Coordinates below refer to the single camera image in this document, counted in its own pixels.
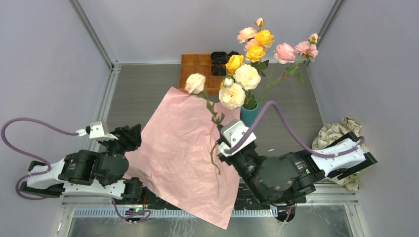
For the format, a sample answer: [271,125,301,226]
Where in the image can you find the pink wrapping paper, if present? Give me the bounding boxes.
[125,88,240,229]

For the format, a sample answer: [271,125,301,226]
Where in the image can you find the white rose stem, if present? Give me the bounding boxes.
[184,64,262,176]

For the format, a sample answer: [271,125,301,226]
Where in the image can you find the pink rose stem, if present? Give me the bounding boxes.
[260,33,321,99]

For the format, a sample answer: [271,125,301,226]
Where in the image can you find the yellow pink flower bunch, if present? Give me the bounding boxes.
[220,29,275,109]

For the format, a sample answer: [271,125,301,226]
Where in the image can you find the peach rose stem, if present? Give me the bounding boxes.
[237,18,264,51]

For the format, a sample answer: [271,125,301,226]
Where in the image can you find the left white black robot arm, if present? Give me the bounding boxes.
[18,121,144,204]

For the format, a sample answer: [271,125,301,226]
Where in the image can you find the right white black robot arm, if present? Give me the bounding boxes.
[218,132,377,206]

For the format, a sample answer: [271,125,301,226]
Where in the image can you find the teal vase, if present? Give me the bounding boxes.
[240,102,258,127]

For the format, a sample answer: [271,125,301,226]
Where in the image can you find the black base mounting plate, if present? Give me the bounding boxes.
[113,182,307,212]

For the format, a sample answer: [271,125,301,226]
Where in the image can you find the crumpled cream patterned cloth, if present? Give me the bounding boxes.
[312,116,368,191]

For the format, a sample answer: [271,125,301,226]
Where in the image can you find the orange compartment tray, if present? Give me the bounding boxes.
[178,54,224,95]

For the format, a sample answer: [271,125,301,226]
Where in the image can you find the dark rolled cloth middle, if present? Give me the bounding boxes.
[211,64,226,76]

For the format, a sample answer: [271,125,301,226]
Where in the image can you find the dark rolled cloth back-left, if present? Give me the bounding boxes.
[210,51,228,65]

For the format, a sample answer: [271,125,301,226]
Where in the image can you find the dark rolled cloth back-right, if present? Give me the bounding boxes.
[228,51,240,57]

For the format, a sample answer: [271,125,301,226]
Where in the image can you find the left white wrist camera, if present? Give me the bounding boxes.
[76,120,118,142]

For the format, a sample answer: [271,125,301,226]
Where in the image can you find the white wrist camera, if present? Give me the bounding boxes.
[76,120,118,142]
[217,119,256,157]

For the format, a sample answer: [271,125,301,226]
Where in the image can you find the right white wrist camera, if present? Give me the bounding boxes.
[217,119,256,157]

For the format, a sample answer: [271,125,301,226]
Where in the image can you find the aluminium front rail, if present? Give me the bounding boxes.
[62,183,359,218]

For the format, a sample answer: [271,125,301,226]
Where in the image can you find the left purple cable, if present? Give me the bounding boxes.
[0,118,152,224]

